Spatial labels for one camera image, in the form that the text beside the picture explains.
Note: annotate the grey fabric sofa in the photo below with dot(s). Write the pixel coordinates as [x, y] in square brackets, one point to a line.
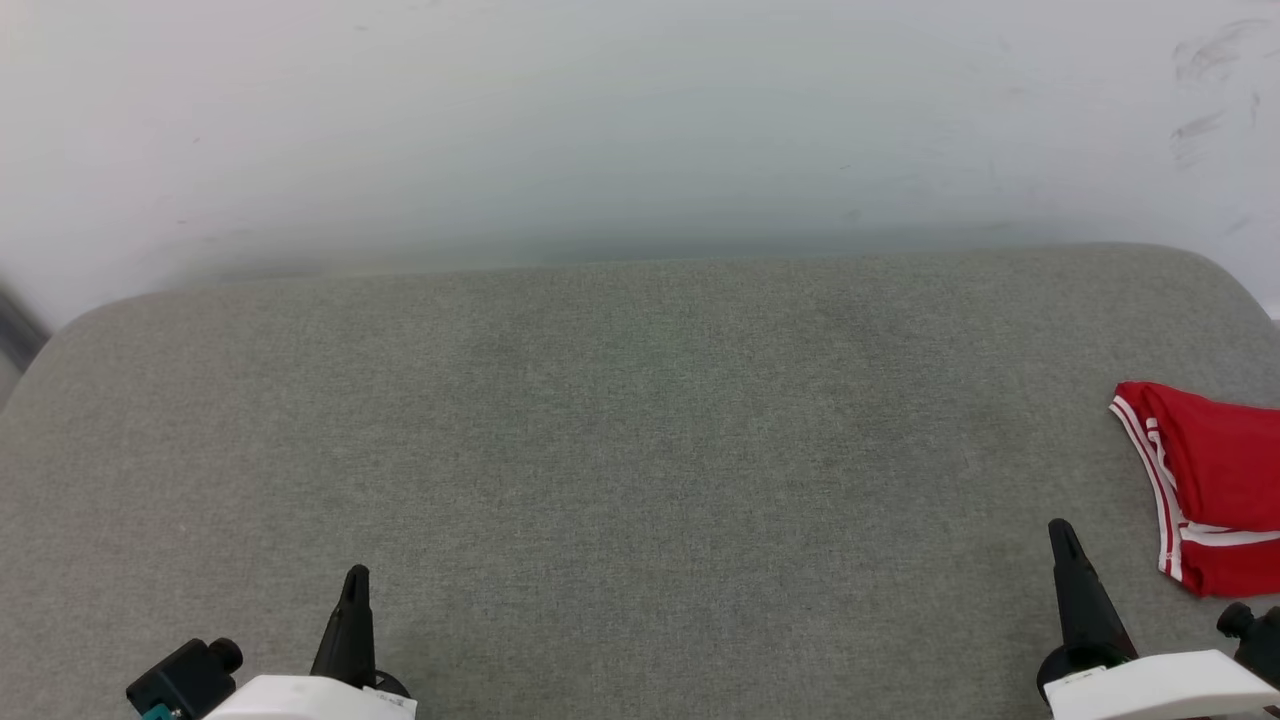
[640, 480]

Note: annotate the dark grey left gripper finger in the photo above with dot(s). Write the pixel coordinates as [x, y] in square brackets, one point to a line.
[350, 640]

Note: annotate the red shorts with white stripes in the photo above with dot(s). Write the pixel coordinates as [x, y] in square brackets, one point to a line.
[1220, 470]

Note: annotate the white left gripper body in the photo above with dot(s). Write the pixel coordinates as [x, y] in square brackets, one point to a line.
[300, 702]

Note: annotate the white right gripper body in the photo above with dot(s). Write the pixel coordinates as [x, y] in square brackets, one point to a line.
[1160, 690]

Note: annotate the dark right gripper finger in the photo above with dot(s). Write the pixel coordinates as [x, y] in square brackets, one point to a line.
[1090, 610]

